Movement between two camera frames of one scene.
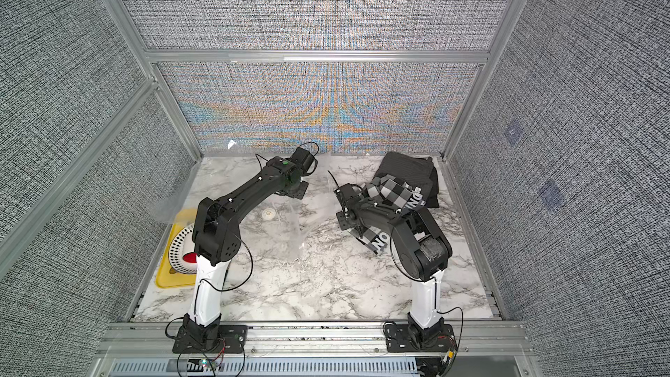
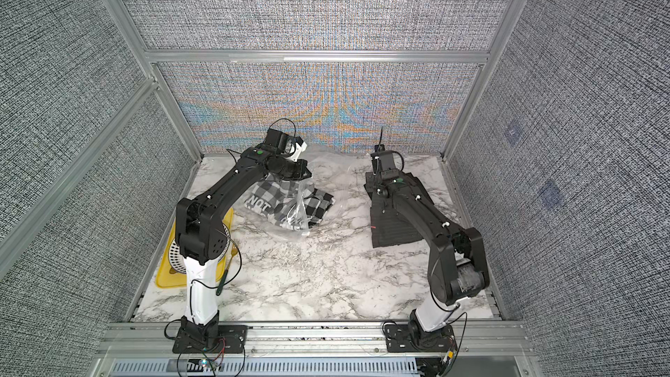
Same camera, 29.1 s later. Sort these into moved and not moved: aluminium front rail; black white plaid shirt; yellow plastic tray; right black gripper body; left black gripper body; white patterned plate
Moved: black white plaid shirt; left black gripper body; right black gripper body
Not moved: aluminium front rail; yellow plastic tray; white patterned plate
